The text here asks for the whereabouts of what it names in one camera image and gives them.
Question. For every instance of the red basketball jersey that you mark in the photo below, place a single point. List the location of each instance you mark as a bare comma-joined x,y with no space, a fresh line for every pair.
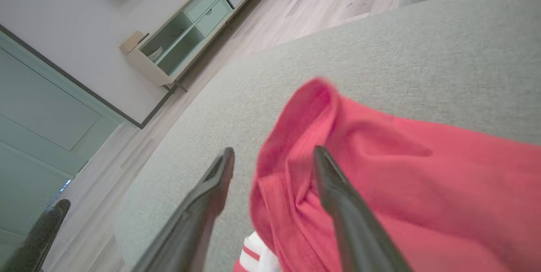
444,187

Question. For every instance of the white bowl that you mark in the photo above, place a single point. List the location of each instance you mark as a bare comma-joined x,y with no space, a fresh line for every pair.
156,54

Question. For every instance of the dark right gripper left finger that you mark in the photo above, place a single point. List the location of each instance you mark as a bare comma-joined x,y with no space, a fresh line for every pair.
190,221

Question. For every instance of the pale green door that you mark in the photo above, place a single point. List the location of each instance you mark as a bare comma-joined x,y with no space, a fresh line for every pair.
42,115

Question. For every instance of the white mint media cabinet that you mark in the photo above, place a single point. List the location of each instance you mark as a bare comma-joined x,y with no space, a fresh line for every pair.
211,14

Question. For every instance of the small cardboard box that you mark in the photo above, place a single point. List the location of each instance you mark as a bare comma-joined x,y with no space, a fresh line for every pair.
132,43

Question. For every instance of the large grey sofa seat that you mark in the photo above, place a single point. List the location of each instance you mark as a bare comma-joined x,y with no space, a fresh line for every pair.
380,39

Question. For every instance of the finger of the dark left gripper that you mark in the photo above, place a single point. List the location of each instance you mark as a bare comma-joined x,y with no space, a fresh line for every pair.
38,242

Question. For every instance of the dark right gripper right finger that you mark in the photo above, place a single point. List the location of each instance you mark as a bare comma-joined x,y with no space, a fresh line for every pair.
359,229

